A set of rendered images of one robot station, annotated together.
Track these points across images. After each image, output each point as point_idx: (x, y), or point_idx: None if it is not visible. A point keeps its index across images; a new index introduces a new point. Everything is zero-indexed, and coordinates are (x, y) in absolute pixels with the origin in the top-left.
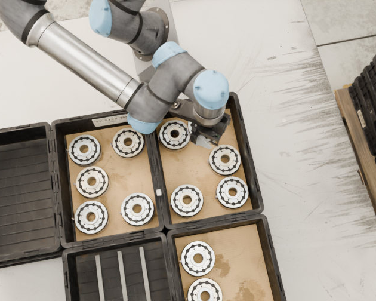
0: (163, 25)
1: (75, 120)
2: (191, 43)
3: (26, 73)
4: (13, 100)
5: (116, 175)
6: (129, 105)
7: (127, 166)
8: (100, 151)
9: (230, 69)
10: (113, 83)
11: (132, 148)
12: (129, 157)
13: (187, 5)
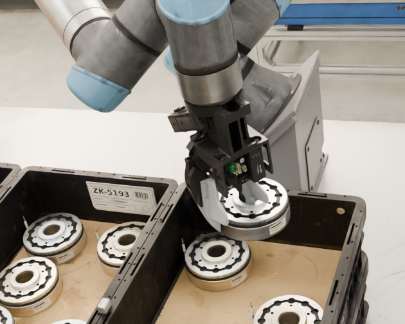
0: (288, 92)
1: (60, 172)
2: (361, 178)
3: (74, 159)
4: None
5: (74, 293)
6: (75, 39)
7: (104, 285)
8: (74, 244)
9: None
10: (69, 2)
11: (126, 252)
12: (112, 266)
13: (382, 128)
